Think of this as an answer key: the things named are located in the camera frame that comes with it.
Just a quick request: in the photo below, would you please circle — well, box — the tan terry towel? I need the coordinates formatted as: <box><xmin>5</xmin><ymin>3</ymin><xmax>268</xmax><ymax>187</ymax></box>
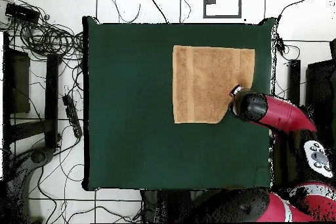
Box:
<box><xmin>172</xmin><ymin>45</ymin><xmax>256</xmax><ymax>125</ymax></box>

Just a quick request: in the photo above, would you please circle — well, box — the dark flat panel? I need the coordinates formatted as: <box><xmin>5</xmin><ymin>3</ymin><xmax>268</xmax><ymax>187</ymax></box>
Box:
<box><xmin>10</xmin><ymin>49</ymin><xmax>31</xmax><ymax>114</ymax></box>

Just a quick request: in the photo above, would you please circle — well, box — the dark green tablecloth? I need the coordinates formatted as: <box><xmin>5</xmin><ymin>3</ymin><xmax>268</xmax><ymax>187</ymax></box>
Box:
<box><xmin>81</xmin><ymin>15</ymin><xmax>276</xmax><ymax>192</ymax></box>

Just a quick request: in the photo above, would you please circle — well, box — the black power strip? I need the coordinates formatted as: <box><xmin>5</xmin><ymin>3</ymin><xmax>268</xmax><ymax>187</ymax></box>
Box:
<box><xmin>62</xmin><ymin>94</ymin><xmax>83</xmax><ymax>139</ymax></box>

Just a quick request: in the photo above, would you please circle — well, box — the black upright bar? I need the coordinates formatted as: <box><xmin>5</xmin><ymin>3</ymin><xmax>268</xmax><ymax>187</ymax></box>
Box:
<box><xmin>287</xmin><ymin>59</ymin><xmax>302</xmax><ymax>104</ymax></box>

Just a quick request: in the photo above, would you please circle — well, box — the gray tripod base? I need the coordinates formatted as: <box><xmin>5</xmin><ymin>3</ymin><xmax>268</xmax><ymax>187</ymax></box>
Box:
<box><xmin>24</xmin><ymin>146</ymin><xmax>56</xmax><ymax>168</ymax></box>

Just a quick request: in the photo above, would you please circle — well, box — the dark monitor panel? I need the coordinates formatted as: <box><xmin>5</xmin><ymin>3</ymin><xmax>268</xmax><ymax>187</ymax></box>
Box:
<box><xmin>303</xmin><ymin>59</ymin><xmax>336</xmax><ymax>120</ymax></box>

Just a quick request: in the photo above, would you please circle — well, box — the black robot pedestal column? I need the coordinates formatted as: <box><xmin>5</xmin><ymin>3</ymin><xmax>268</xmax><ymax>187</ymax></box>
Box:
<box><xmin>141</xmin><ymin>189</ymin><xmax>204</xmax><ymax>223</ymax></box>

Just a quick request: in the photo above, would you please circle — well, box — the black stand frame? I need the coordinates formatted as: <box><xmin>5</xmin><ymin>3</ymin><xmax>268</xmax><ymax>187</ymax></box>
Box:
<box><xmin>2</xmin><ymin>31</ymin><xmax>62</xmax><ymax>151</ymax></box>

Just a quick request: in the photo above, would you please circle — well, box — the black box with cables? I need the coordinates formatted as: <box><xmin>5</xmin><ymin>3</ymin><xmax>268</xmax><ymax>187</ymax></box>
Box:
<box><xmin>5</xmin><ymin>2</ymin><xmax>41</xmax><ymax>25</ymax></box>

